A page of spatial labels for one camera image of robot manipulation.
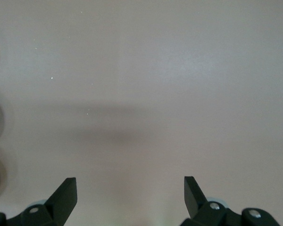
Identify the brown table cover mat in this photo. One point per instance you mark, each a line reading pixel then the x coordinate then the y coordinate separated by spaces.
pixel 141 70

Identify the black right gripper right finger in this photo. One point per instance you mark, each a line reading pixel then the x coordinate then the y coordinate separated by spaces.
pixel 200 212

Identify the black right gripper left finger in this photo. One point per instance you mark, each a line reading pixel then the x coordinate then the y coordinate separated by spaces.
pixel 59 207

